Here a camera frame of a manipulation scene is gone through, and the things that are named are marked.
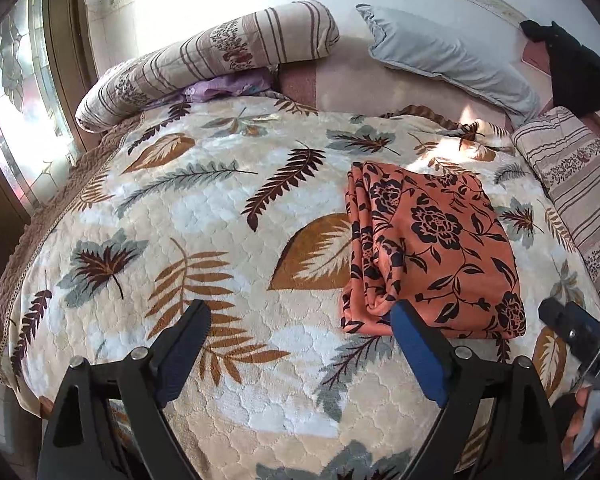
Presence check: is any striped floral bolster pillow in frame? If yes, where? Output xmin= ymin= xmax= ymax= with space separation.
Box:
xmin=76 ymin=0 xmax=339 ymax=133

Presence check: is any orange black floral garment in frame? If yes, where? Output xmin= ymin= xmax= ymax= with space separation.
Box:
xmin=339 ymin=162 xmax=527 ymax=339

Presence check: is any purple cloth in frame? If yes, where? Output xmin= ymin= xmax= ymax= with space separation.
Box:
xmin=178 ymin=67 xmax=274 ymax=103

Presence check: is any stained glass window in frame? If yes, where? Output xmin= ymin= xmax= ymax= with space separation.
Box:
xmin=0 ymin=0 xmax=84 ymax=214

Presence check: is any grey pillow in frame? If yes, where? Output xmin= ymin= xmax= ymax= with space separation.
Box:
xmin=355 ymin=3 xmax=540 ymax=128

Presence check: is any striped floral pillow right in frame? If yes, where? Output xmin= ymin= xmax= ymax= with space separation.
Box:
xmin=510 ymin=107 xmax=600 ymax=297

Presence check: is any right hand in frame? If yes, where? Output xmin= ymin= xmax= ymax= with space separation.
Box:
xmin=564 ymin=386 xmax=600 ymax=456

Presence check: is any pink bed sheet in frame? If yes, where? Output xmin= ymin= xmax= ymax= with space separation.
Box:
xmin=274 ymin=34 xmax=514 ymax=134

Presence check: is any black cloth on headboard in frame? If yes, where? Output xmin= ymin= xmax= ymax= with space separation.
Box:
xmin=520 ymin=20 xmax=600 ymax=117

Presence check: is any leaf pattern plush blanket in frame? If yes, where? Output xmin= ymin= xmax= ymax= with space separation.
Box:
xmin=0 ymin=96 xmax=600 ymax=479

